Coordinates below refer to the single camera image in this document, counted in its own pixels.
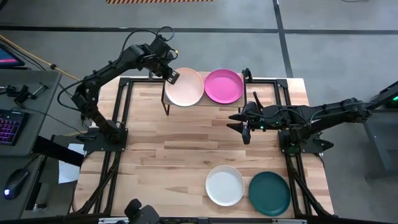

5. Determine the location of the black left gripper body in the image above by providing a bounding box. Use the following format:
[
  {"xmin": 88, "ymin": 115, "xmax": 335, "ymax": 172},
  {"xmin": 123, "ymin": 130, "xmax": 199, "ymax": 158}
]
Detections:
[{"xmin": 141, "ymin": 51, "xmax": 175, "ymax": 80}]

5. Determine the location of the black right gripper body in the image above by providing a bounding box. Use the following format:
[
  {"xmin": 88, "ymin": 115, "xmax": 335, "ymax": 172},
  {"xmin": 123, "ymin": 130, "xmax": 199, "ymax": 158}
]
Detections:
[{"xmin": 242, "ymin": 91, "xmax": 276, "ymax": 145}]

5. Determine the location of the light pink plate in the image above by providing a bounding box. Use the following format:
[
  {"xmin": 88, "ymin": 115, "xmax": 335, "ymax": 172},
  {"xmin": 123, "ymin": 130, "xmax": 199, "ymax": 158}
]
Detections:
[{"xmin": 164, "ymin": 67, "xmax": 205, "ymax": 108}]

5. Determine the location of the magenta plate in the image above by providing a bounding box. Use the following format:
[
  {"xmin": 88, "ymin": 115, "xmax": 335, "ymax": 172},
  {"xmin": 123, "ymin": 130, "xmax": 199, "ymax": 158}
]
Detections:
[{"xmin": 203, "ymin": 68, "xmax": 244, "ymax": 105}]

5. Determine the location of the white plate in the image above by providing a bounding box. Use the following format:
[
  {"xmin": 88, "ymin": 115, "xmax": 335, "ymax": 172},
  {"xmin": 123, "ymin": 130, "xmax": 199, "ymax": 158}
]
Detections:
[{"xmin": 205, "ymin": 164, "xmax": 246, "ymax": 207}]

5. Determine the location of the dark green plate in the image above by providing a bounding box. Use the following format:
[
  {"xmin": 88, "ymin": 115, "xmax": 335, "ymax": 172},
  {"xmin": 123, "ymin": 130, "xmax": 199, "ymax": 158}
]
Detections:
[{"xmin": 248, "ymin": 171, "xmax": 292, "ymax": 217}]

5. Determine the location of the wooden shelf with black legs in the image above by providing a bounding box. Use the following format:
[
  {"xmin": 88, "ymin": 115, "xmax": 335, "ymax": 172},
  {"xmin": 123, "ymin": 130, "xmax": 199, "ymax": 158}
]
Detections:
[{"xmin": 160, "ymin": 67, "xmax": 248, "ymax": 119}]

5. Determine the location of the black metal stand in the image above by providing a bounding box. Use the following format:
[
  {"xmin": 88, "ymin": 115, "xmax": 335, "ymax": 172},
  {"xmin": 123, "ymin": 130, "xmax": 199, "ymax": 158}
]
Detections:
[{"xmin": 362, "ymin": 80, "xmax": 398, "ymax": 181}]

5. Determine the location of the black rounded device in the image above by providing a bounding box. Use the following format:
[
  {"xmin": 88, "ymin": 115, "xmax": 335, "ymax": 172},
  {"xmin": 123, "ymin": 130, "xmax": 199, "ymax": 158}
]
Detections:
[{"xmin": 124, "ymin": 198, "xmax": 160, "ymax": 224}]

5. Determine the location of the grey desk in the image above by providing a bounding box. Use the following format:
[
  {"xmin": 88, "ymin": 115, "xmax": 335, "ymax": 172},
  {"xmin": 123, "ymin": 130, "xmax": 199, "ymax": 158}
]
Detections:
[{"xmin": 0, "ymin": 70, "xmax": 63, "ymax": 220}]

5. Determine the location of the black clamp tool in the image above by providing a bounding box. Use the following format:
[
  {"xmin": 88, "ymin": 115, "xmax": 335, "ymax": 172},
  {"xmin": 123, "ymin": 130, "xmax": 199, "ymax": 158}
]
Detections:
[{"xmin": 0, "ymin": 82, "xmax": 50, "ymax": 106}]

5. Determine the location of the white paper sheet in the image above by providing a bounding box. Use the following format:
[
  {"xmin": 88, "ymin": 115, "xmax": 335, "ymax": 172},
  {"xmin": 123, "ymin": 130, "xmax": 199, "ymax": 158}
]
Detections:
[{"xmin": 58, "ymin": 142, "xmax": 86, "ymax": 184}]

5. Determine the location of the computer monitor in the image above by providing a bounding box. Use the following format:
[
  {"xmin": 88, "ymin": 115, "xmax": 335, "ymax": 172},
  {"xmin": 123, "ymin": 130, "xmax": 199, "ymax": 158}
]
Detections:
[{"xmin": 0, "ymin": 43, "xmax": 25, "ymax": 68}]

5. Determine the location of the backlit keyboard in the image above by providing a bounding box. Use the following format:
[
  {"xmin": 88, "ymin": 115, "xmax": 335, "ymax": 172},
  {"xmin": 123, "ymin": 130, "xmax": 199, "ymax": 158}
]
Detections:
[{"xmin": 0, "ymin": 109, "xmax": 29, "ymax": 146}]

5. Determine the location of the black computer mouse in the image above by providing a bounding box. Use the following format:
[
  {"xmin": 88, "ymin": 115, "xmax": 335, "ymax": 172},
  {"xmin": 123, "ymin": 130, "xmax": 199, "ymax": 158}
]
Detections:
[{"xmin": 2, "ymin": 167, "xmax": 30, "ymax": 200}]

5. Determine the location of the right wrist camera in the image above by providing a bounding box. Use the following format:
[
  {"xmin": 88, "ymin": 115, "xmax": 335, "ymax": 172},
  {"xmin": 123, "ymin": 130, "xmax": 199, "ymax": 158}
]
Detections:
[{"xmin": 244, "ymin": 101, "xmax": 261, "ymax": 116}]

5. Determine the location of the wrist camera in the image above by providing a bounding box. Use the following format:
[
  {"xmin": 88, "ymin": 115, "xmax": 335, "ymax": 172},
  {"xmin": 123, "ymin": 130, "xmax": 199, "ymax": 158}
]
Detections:
[
  {"xmin": 244, "ymin": 101, "xmax": 261, "ymax": 116},
  {"xmin": 155, "ymin": 36, "xmax": 175, "ymax": 60}
]

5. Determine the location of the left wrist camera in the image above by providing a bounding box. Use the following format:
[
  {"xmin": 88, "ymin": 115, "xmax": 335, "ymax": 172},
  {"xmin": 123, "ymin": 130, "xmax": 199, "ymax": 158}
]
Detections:
[{"xmin": 155, "ymin": 36, "xmax": 175, "ymax": 60}]

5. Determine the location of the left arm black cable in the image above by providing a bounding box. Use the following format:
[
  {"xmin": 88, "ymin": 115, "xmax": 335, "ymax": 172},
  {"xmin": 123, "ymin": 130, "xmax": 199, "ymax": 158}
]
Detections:
[{"xmin": 118, "ymin": 26, "xmax": 180, "ymax": 63}]

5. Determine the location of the black aluminium table frame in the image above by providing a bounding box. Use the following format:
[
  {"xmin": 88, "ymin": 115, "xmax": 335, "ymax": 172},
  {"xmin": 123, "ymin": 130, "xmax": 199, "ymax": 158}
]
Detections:
[{"xmin": 73, "ymin": 76, "xmax": 335, "ymax": 218}]

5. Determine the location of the silver metal bracket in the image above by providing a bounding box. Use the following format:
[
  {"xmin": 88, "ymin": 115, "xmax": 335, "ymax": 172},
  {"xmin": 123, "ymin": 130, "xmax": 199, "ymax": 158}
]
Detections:
[
  {"xmin": 98, "ymin": 217, "xmax": 134, "ymax": 224},
  {"xmin": 272, "ymin": 218, "xmax": 308, "ymax": 224}
]

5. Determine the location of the yellow cable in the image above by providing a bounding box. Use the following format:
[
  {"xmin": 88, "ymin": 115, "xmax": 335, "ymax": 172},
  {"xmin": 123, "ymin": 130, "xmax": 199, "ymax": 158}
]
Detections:
[{"xmin": 0, "ymin": 34, "xmax": 82, "ymax": 82}]

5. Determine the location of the black strap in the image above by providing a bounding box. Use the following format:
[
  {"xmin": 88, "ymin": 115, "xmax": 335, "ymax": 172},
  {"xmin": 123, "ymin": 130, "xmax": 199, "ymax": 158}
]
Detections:
[{"xmin": 32, "ymin": 135, "xmax": 85, "ymax": 167}]

